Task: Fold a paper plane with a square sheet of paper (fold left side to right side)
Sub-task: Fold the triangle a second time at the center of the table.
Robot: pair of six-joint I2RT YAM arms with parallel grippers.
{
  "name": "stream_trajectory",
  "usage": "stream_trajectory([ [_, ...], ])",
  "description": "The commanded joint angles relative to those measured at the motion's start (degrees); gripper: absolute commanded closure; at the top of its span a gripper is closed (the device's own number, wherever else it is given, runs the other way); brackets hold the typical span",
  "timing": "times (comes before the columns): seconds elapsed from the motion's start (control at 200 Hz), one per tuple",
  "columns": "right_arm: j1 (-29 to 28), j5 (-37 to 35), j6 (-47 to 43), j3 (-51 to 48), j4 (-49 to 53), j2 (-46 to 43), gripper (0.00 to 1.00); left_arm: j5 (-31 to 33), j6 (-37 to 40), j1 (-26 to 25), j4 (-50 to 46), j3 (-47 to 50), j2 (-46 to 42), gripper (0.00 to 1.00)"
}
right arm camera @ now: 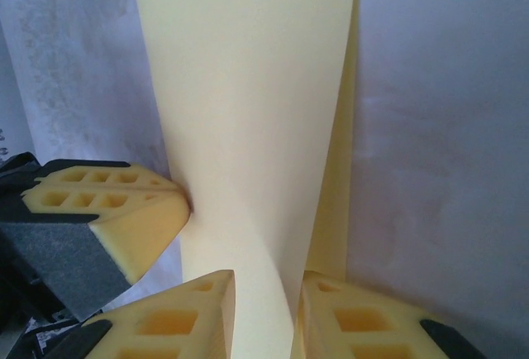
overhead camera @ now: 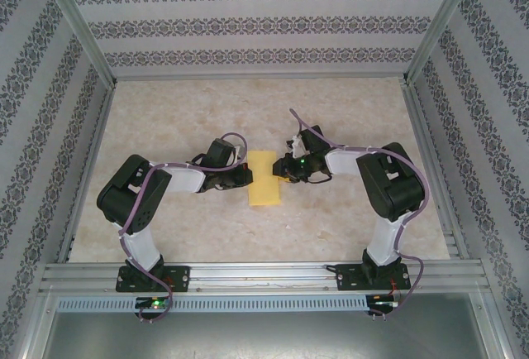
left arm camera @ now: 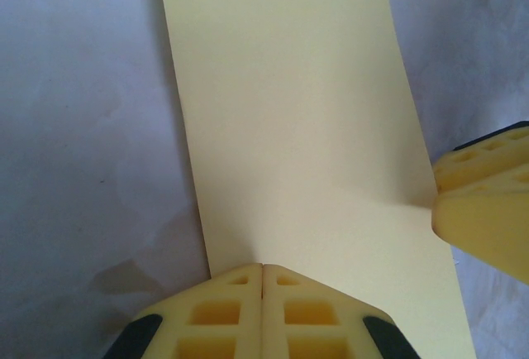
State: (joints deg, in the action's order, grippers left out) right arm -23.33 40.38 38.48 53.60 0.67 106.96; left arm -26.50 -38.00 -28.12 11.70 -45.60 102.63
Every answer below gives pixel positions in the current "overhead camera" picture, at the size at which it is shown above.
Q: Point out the yellow cloth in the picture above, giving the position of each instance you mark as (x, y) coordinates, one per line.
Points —
(264, 185)

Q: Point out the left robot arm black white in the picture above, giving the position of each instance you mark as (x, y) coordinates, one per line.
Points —
(115, 193)

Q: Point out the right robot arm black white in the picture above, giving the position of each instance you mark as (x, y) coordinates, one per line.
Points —
(392, 193)

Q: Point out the grey metal sheet panel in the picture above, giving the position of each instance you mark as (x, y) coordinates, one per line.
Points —
(264, 338)

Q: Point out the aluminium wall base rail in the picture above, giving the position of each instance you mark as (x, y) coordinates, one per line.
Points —
(260, 77)

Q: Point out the wide aluminium mounting rail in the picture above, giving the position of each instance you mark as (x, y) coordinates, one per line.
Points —
(264, 276)

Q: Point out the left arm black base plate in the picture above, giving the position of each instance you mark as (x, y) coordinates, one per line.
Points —
(182, 278)

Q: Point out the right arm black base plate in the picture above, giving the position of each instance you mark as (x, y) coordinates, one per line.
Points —
(347, 278)

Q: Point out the aluminium side frame rail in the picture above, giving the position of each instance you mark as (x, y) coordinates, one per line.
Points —
(430, 148)
(96, 148)

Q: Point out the aluminium frame post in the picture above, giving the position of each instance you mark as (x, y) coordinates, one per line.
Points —
(80, 20)
(439, 20)

